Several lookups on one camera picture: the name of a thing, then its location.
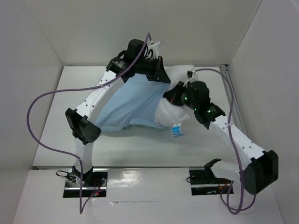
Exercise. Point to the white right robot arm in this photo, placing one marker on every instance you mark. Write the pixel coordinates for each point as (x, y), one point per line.
(260, 166)

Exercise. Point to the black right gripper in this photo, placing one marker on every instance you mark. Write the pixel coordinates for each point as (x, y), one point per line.
(178, 91)

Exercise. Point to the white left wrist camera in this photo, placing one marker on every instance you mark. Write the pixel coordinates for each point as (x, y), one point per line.
(154, 49)

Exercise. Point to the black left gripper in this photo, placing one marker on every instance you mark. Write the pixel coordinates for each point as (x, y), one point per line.
(160, 74)

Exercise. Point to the white pillow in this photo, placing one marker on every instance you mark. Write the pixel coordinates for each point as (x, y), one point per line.
(167, 114)

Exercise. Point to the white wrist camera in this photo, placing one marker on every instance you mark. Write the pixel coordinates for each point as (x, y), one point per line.
(154, 49)
(191, 77)

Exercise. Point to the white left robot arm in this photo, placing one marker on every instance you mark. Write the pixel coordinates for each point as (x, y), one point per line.
(82, 119)

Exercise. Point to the light blue green pillowcase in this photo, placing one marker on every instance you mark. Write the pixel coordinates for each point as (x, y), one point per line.
(134, 104)

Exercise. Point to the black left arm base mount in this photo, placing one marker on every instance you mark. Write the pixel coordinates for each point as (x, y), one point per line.
(95, 184)

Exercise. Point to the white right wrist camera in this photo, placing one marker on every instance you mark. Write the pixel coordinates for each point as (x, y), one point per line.
(191, 77)

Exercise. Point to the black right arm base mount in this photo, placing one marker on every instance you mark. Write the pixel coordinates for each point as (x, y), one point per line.
(204, 182)

